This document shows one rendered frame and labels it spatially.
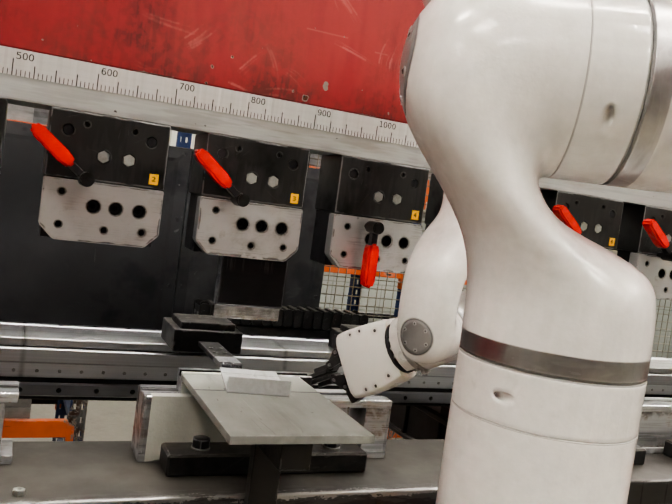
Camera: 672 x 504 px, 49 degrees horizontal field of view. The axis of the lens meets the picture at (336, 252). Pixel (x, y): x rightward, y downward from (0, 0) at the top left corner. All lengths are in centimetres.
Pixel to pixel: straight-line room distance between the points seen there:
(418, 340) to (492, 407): 47
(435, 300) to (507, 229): 48
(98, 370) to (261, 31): 63
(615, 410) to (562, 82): 19
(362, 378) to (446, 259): 26
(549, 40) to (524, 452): 24
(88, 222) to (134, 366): 40
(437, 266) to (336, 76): 34
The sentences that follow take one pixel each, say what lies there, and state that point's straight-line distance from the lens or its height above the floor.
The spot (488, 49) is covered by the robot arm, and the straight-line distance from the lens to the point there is 45.
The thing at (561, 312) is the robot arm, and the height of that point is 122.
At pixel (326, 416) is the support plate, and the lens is 96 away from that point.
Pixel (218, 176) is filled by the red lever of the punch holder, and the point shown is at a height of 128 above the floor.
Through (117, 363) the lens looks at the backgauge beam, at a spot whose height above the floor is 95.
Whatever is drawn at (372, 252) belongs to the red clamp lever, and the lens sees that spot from 108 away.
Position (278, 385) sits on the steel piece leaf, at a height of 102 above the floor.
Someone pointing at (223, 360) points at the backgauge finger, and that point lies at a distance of 117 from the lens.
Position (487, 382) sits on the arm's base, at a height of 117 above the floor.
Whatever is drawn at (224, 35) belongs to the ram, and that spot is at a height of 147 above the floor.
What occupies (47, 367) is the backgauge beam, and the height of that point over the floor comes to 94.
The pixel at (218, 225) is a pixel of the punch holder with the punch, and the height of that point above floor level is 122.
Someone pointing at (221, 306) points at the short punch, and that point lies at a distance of 110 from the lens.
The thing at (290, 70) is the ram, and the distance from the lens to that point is 107.
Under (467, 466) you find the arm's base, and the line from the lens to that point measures 49.
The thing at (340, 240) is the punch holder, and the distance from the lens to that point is 110.
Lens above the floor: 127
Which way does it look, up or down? 4 degrees down
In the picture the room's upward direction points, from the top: 8 degrees clockwise
